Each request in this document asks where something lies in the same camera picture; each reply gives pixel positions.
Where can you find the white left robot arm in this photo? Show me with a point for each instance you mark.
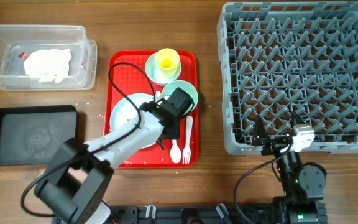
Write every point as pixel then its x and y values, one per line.
pixel 77 177

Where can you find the yellow plastic cup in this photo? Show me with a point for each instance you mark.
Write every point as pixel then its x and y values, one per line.
pixel 167 61

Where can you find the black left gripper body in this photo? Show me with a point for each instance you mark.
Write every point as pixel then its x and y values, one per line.
pixel 175 132

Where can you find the grey dishwasher rack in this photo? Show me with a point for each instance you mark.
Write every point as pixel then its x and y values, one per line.
pixel 279 58

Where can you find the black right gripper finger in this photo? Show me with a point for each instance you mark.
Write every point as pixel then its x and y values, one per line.
pixel 259 127
pixel 295 119

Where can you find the small light blue saucer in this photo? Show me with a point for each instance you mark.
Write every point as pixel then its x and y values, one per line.
pixel 154 74

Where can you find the light green bowl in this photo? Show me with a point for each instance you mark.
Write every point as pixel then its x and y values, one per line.
pixel 184 85

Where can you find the black waste tray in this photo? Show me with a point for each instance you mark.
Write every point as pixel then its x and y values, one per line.
pixel 32 135

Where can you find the red plastic tray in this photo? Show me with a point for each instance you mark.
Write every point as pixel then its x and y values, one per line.
pixel 131 81

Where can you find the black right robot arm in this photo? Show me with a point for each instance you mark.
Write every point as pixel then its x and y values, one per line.
pixel 303 183

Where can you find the white plastic fork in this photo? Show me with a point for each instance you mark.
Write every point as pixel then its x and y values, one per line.
pixel 186 156

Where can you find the white napkin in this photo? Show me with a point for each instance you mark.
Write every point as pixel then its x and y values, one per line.
pixel 48 65

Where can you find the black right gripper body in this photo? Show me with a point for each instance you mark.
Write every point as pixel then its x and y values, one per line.
pixel 274 145

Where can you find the large light blue plate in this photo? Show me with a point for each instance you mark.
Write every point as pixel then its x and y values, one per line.
pixel 124 111

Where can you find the clear plastic bin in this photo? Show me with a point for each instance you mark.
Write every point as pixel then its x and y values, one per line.
pixel 18 38

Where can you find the white plastic spoon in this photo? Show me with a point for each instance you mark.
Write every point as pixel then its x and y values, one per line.
pixel 175 152

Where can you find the red snack wrapper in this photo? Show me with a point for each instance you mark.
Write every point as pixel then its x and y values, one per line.
pixel 24 55

